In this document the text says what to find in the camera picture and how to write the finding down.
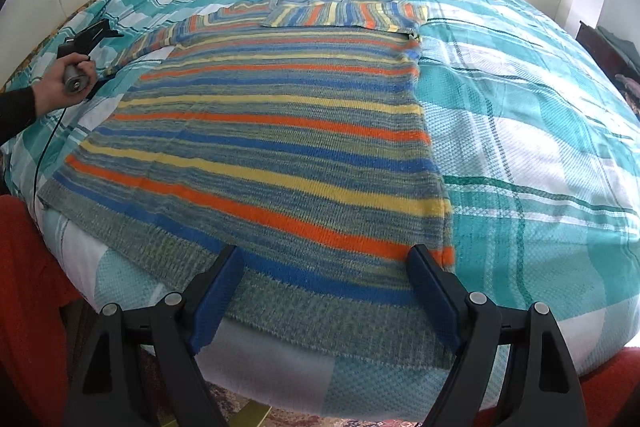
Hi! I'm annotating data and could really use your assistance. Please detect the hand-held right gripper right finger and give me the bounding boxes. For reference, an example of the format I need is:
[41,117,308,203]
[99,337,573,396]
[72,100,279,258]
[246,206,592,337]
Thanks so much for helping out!
[406,244,588,427]

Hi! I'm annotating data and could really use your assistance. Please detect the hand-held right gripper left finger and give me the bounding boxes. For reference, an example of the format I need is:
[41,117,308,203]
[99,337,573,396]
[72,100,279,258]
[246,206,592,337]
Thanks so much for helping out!
[62,245,246,427]

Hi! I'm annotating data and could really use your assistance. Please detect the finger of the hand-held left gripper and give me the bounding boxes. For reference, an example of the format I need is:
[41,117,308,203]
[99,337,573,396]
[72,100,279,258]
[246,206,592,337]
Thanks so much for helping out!
[80,19,124,50]
[89,74,121,102]

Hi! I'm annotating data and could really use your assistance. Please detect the striped knitted sweater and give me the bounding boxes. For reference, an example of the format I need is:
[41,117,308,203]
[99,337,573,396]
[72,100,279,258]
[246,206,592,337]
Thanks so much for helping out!
[39,0,456,370]

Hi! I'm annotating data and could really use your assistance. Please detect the person's left forearm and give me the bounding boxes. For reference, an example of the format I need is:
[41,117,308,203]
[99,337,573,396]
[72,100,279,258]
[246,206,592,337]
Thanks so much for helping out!
[0,87,40,142]

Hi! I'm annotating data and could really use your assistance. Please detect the pile of clothes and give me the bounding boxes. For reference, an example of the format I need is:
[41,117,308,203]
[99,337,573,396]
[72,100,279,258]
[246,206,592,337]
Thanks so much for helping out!
[597,26,640,108]

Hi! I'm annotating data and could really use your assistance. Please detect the person's left hand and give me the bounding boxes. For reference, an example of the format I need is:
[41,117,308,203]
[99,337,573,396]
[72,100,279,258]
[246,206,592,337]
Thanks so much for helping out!
[31,59,97,115]

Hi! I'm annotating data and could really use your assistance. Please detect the teal checked bedspread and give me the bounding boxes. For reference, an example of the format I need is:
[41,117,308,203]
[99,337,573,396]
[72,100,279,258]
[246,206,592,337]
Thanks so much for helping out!
[0,0,640,408]

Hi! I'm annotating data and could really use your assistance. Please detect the dark wooden cabinet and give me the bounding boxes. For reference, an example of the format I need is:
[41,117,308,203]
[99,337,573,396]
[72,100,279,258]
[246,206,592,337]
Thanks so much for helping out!
[577,21,640,78]

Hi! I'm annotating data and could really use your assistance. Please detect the black cable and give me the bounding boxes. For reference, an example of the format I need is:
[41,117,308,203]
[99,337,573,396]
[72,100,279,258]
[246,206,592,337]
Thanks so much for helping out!
[30,104,68,212]

